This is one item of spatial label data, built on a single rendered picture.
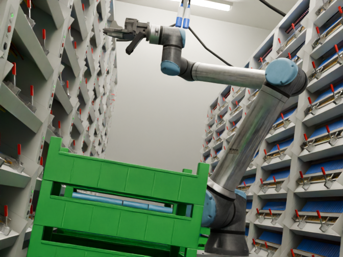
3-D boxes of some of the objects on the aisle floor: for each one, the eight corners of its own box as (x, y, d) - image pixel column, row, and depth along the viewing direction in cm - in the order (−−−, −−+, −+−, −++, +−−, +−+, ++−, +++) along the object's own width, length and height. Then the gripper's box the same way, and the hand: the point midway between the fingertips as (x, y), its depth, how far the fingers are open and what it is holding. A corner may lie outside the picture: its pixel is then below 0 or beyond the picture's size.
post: (17, 271, 176) (106, -160, 206) (11, 274, 167) (105, -178, 197) (-39, 262, 175) (59, -171, 205) (-48, 265, 165) (56, -188, 196)
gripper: (149, 27, 230) (104, 22, 228) (150, 19, 219) (103, 13, 217) (147, 45, 228) (102, 39, 226) (148, 36, 217) (101, 30, 216)
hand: (105, 32), depth 221 cm, fingers open, 3 cm apart
